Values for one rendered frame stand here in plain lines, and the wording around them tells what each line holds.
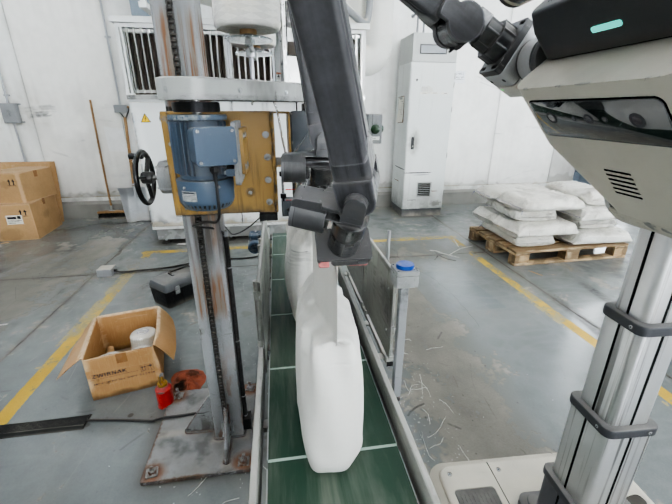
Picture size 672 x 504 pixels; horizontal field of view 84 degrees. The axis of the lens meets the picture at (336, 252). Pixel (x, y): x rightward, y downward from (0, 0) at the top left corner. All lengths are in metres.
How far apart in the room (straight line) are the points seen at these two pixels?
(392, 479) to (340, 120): 1.00
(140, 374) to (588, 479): 1.88
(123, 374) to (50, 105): 4.23
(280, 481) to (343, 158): 0.95
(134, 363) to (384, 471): 1.40
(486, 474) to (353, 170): 1.16
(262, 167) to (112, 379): 1.41
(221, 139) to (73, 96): 4.83
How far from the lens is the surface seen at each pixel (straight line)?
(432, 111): 5.01
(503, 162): 6.26
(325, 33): 0.45
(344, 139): 0.50
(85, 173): 5.84
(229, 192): 1.09
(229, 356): 1.59
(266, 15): 1.06
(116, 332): 2.58
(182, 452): 1.86
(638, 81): 0.66
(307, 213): 0.59
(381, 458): 1.27
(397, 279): 1.26
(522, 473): 1.50
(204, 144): 0.97
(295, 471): 1.24
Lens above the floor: 1.34
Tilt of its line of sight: 21 degrees down
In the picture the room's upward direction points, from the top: straight up
